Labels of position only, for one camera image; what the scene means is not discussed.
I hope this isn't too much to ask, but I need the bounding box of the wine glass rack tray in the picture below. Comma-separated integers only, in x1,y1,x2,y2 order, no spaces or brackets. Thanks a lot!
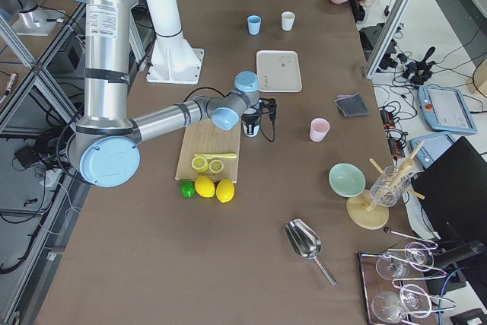
358,241,456,324

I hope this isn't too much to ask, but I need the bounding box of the light blue cup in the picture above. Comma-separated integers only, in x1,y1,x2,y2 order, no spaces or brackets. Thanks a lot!
247,14,262,36

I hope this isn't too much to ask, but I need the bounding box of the yellow plastic knife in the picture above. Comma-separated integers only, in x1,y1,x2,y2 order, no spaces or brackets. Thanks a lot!
193,153,237,159

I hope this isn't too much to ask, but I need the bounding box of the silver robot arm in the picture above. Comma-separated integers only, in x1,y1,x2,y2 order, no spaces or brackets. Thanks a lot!
67,0,260,187

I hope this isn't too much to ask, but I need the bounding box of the mint green bowl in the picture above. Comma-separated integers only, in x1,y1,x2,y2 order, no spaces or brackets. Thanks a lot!
329,163,366,198

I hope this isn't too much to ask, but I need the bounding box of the grey folded cloth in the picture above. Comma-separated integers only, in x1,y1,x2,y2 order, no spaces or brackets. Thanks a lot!
334,93,369,118

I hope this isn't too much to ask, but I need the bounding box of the cream cup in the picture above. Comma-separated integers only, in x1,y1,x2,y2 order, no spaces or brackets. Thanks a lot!
281,11,296,31

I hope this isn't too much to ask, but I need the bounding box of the pink cup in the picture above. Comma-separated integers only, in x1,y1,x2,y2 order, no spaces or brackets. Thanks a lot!
309,118,330,142

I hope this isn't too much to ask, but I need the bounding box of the green lime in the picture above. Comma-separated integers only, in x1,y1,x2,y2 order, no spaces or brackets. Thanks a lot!
180,180,196,198

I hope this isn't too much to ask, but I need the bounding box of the lemon slice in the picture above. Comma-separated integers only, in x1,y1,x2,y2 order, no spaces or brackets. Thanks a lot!
208,159,224,174

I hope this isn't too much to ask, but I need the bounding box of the lemon half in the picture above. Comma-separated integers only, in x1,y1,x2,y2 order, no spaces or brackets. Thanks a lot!
191,156,209,173

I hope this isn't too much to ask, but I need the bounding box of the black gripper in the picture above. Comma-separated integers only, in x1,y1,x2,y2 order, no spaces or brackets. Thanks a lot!
241,97,277,137

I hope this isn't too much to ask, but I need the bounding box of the wooden cup tree stand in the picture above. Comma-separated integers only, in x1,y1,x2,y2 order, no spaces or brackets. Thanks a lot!
346,142,425,230

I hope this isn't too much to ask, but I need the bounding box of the bamboo cutting board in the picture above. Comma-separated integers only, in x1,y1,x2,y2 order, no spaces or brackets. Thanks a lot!
175,119,241,180

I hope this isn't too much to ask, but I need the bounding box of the aluminium frame post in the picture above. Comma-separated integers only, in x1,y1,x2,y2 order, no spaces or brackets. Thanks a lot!
364,0,411,81

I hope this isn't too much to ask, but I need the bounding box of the black laptop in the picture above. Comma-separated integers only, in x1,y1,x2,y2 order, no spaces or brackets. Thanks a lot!
412,137,486,243

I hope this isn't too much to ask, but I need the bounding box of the cream serving tray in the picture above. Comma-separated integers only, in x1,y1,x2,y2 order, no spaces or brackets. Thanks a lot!
256,50,302,93

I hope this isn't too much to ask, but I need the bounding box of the whole lemon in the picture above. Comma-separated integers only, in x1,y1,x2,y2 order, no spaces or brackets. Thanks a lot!
215,179,235,203
194,175,215,198

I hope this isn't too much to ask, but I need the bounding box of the metal scoop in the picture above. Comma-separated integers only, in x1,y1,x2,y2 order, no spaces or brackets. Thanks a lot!
285,218,337,285

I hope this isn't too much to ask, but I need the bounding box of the blue teach pendant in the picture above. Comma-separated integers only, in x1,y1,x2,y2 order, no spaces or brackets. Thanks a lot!
409,131,456,169
418,85,477,135

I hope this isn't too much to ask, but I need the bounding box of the clear textured glass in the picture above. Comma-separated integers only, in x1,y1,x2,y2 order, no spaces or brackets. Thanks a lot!
370,166,412,207

